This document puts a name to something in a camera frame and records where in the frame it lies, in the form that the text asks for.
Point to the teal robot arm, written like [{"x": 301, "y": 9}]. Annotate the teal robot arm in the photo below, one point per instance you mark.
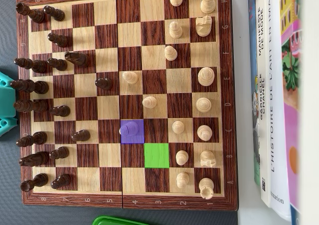
[{"x": 7, "y": 103}]

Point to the dark wooden bishop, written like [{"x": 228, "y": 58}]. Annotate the dark wooden bishop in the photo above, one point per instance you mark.
[
  {"x": 32, "y": 64},
  {"x": 32, "y": 138}
]

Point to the white blurred upright panel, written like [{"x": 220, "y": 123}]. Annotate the white blurred upright panel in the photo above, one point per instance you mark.
[{"x": 311, "y": 110}]

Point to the dark wooden king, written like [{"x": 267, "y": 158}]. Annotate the dark wooden king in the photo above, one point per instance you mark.
[{"x": 30, "y": 86}]

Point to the thin blue-spine book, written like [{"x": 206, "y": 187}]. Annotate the thin blue-spine book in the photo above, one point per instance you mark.
[{"x": 251, "y": 35}]

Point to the colourful pink illustrated book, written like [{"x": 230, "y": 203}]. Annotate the colourful pink illustrated book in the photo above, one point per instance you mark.
[{"x": 291, "y": 125}]

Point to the light wooden rook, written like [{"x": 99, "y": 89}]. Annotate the light wooden rook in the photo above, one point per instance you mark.
[
  {"x": 206, "y": 187},
  {"x": 208, "y": 1}
]

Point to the light wooden king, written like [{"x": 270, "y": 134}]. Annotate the light wooden king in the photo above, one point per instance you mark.
[{"x": 206, "y": 76}]

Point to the light wooden bishop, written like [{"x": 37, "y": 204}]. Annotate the light wooden bishop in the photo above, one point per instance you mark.
[{"x": 204, "y": 132}]

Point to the dark wooden knight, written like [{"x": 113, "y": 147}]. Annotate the dark wooden knight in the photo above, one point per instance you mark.
[
  {"x": 77, "y": 58},
  {"x": 34, "y": 159}
]

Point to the dark wooden queen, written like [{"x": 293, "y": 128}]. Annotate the dark wooden queen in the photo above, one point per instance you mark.
[{"x": 30, "y": 106}]

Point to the moved light pawn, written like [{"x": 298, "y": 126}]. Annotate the moved light pawn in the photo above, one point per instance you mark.
[{"x": 129, "y": 129}]

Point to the dark wooden rook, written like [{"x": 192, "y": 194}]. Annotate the dark wooden rook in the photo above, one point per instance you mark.
[
  {"x": 34, "y": 182},
  {"x": 35, "y": 14}
]

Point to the Gabrielle Chanel white book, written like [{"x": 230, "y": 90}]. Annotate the Gabrielle Chanel white book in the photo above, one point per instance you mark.
[{"x": 264, "y": 147}]

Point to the wooden folding chessboard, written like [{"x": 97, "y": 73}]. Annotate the wooden folding chessboard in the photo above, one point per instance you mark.
[{"x": 109, "y": 60}]

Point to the green plastic lid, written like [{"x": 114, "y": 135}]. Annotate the green plastic lid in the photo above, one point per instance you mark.
[{"x": 112, "y": 221}]

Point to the dark blue book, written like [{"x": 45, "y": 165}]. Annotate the dark blue book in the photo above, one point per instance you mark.
[{"x": 294, "y": 218}]

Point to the light wooden queen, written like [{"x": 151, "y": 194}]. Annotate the light wooden queen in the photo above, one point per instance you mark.
[{"x": 203, "y": 104}]

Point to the light wooden knight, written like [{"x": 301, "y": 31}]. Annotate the light wooden knight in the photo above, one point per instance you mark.
[
  {"x": 207, "y": 158},
  {"x": 204, "y": 26}
]

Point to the white art history book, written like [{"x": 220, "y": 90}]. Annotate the white art history book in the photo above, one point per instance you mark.
[{"x": 277, "y": 135}]

